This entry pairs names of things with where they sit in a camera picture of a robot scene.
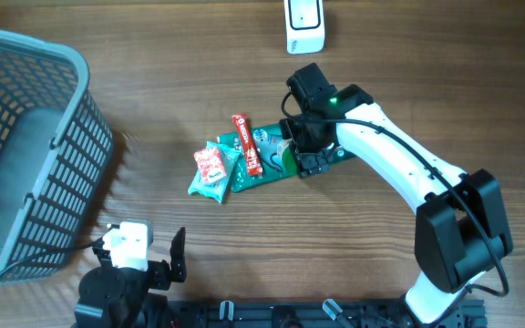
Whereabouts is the green lid clear jar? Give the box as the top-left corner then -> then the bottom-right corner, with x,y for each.
277,139 -> 298,178

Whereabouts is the green 3M gloves packet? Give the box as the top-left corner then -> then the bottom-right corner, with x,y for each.
216,122 -> 357,194

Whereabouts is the red Nescafe coffee stick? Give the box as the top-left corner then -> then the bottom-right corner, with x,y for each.
232,114 -> 263,177

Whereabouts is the white teal wipes packet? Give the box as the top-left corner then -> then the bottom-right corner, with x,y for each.
188,141 -> 241,203

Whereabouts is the orange red tissue packet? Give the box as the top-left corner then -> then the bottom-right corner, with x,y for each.
193,147 -> 227,185

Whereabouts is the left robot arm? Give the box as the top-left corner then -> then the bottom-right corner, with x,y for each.
74,228 -> 187,328

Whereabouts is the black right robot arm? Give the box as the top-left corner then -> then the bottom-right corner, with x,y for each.
280,64 -> 513,327

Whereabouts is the white barcode scanner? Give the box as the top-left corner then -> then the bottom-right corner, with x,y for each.
283,0 -> 325,55

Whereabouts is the grey black plastic basket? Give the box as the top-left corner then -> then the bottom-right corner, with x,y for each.
0,30 -> 113,283

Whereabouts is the black left camera cable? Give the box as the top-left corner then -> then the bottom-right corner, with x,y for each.
0,236 -> 107,328

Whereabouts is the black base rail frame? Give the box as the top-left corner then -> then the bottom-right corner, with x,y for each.
165,296 -> 488,328

